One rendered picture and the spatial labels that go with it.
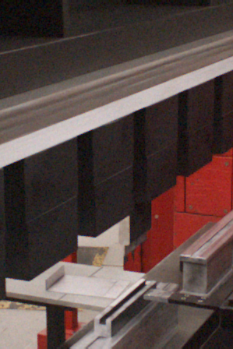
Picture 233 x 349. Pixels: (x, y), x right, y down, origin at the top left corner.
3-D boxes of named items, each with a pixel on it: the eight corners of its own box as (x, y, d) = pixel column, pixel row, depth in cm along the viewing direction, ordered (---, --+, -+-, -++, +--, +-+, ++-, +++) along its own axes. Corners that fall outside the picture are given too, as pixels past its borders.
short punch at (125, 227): (141, 238, 173) (141, 188, 171) (151, 240, 172) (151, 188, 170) (118, 255, 164) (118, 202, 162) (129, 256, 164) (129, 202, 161)
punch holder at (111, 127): (86, 206, 159) (85, 108, 155) (134, 213, 156) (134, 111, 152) (43, 232, 146) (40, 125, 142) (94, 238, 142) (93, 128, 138)
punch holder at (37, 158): (27, 241, 141) (24, 131, 137) (79, 248, 138) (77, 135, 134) (-29, 274, 128) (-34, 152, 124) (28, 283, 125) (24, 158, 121)
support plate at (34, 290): (22, 260, 190) (21, 255, 189) (146, 278, 179) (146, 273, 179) (-29, 290, 174) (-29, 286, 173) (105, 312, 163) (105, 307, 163)
